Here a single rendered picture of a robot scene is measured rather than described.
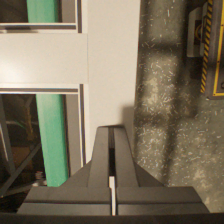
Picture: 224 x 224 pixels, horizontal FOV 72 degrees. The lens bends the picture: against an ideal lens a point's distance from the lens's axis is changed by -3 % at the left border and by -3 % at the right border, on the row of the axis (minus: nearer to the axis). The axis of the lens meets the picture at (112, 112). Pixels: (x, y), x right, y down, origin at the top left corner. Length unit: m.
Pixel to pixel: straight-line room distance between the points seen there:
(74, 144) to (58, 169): 0.05
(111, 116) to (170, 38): 1.03
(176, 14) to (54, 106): 1.06
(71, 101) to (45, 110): 0.04
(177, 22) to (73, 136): 1.05
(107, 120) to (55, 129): 0.11
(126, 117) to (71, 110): 0.11
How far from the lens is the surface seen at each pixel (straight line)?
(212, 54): 0.91
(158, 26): 1.15
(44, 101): 0.24
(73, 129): 0.25
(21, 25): 0.23
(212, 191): 1.80
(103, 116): 0.15
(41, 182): 1.04
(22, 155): 1.05
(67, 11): 0.24
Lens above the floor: 1.08
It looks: 73 degrees down
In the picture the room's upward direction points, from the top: 176 degrees clockwise
